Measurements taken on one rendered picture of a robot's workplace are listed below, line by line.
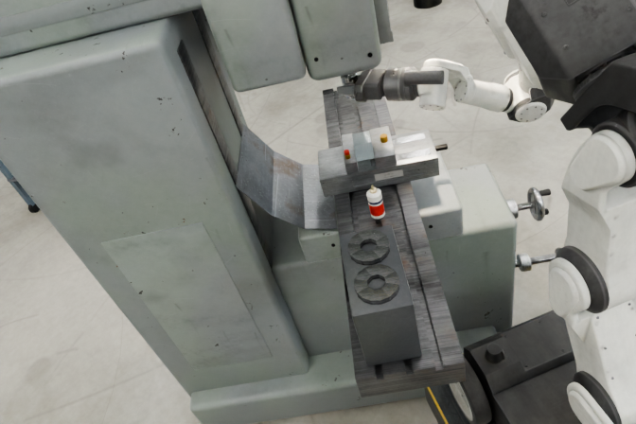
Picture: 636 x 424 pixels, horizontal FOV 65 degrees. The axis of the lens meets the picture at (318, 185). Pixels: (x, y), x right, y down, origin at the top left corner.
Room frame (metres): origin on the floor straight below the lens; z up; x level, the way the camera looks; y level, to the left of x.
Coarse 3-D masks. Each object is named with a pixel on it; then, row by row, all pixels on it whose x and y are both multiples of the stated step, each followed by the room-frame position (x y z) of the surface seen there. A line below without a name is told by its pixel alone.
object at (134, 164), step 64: (0, 64) 1.19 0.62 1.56; (64, 64) 1.08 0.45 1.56; (128, 64) 1.05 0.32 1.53; (192, 64) 1.17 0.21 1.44; (0, 128) 1.10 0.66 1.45; (64, 128) 1.08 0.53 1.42; (128, 128) 1.06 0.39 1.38; (192, 128) 1.04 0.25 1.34; (64, 192) 1.09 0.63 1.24; (128, 192) 1.07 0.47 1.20; (192, 192) 1.05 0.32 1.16; (128, 256) 1.08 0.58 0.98; (192, 256) 1.06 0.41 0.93; (256, 256) 1.05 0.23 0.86; (192, 320) 1.08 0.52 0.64; (256, 320) 1.05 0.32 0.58; (192, 384) 1.10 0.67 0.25
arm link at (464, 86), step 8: (424, 64) 1.13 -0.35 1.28; (432, 64) 1.10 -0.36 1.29; (440, 64) 1.10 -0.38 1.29; (448, 64) 1.10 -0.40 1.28; (456, 64) 1.10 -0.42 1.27; (456, 72) 1.10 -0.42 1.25; (464, 72) 1.09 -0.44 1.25; (456, 80) 1.12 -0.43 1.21; (464, 80) 1.09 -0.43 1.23; (472, 80) 1.08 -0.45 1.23; (456, 88) 1.11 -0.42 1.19; (464, 88) 1.08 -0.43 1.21; (472, 88) 1.07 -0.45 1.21; (456, 96) 1.10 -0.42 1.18; (464, 96) 1.07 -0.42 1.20; (472, 96) 1.06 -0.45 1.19
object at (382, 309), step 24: (360, 240) 0.74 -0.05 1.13; (384, 240) 0.72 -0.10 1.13; (360, 264) 0.69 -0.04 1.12; (384, 264) 0.67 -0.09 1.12; (360, 288) 0.62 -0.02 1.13; (384, 288) 0.61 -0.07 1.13; (408, 288) 0.60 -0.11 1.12; (360, 312) 0.58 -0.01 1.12; (384, 312) 0.57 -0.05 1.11; (408, 312) 0.56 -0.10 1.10; (360, 336) 0.57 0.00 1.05; (384, 336) 0.57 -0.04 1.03; (408, 336) 0.56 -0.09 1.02; (384, 360) 0.57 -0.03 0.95
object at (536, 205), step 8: (528, 192) 1.19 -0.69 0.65; (536, 192) 1.15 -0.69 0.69; (544, 192) 1.14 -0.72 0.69; (512, 200) 1.17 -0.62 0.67; (528, 200) 1.19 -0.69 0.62; (536, 200) 1.13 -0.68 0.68; (512, 208) 1.14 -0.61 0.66; (520, 208) 1.15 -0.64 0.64; (528, 208) 1.14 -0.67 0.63; (536, 208) 1.14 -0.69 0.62; (544, 208) 1.10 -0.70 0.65; (536, 216) 1.12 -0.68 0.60
